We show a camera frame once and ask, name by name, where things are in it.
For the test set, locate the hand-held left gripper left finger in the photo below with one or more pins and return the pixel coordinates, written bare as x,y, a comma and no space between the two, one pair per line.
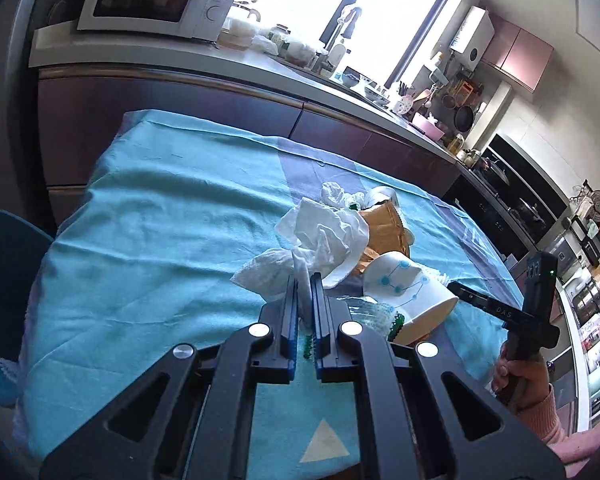
293,350

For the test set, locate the blue plastic trash bin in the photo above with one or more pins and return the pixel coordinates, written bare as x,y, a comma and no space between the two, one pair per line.
10,300

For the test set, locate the large white paper towel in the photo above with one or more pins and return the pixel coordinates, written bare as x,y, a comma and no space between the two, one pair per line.
325,235

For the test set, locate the metal storage rack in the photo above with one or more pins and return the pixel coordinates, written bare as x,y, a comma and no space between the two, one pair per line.
592,280

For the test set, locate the clear plastic bottle green label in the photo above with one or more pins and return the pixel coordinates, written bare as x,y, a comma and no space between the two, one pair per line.
367,315

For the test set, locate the small crumpled white tissue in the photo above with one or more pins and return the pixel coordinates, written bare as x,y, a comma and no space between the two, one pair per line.
337,192

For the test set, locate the kitchen window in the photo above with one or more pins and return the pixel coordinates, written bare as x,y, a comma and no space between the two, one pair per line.
340,5

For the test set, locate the white wall water heater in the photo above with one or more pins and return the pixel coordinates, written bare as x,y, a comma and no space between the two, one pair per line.
472,37

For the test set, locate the person's right hand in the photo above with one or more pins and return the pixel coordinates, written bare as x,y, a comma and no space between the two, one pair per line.
532,380

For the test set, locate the black cooker with hood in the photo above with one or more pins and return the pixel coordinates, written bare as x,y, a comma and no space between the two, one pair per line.
520,195

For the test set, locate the pink wall cabinet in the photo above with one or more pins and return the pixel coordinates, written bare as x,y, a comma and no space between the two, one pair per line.
517,55

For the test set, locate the person's right forearm pink sleeve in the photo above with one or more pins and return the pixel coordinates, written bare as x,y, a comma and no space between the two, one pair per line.
575,435

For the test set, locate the clear bag of food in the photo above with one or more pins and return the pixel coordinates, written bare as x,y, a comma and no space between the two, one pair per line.
237,32

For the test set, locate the teal printed tablecloth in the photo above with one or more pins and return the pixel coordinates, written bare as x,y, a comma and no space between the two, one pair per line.
155,240

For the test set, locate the white kitchen counter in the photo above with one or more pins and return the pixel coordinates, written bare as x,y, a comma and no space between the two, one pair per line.
190,55

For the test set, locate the brown paper bag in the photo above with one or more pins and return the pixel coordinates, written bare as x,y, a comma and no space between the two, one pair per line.
385,232

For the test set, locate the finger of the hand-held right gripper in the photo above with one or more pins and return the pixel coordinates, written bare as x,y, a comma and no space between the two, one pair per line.
472,297

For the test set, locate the white patterned bowl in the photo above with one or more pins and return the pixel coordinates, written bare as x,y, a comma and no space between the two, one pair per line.
401,105

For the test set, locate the chrome kitchen faucet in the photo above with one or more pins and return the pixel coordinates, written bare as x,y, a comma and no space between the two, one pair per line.
342,30

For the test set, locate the pink plastic basin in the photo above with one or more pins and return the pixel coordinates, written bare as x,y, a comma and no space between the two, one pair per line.
426,126

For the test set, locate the black frying pan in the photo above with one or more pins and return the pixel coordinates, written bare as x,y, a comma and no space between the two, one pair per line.
463,119

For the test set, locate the dark red base cabinets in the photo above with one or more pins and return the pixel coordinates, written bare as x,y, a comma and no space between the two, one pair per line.
180,110

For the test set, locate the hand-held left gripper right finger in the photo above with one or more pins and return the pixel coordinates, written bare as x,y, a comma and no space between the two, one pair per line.
320,355

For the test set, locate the white paper cup blue print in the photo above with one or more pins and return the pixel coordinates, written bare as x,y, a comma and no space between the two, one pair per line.
410,290

